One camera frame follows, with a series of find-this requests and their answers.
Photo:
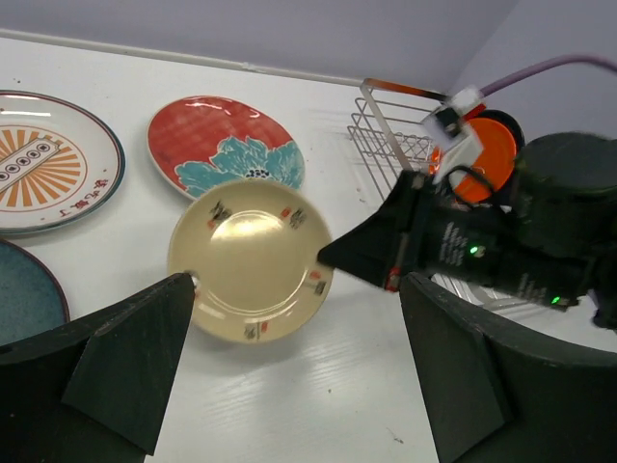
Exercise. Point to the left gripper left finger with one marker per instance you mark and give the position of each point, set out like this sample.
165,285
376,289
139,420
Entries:
96,389

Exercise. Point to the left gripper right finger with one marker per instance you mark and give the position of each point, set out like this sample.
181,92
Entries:
496,391

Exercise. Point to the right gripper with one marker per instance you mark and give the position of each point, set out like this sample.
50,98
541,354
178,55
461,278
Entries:
551,243

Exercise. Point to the grey-blue round plate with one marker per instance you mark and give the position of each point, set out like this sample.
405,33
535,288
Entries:
32,299

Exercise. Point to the cream yellow plate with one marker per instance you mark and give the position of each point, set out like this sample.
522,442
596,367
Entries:
251,247

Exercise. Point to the red plate teal flower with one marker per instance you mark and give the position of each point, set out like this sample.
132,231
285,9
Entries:
199,142

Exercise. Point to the white plate orange sunburst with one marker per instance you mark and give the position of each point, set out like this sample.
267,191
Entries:
59,163

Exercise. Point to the metal wire dish rack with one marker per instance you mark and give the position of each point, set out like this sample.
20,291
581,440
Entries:
387,133

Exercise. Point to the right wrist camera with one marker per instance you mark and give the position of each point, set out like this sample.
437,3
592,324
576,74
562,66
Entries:
449,128

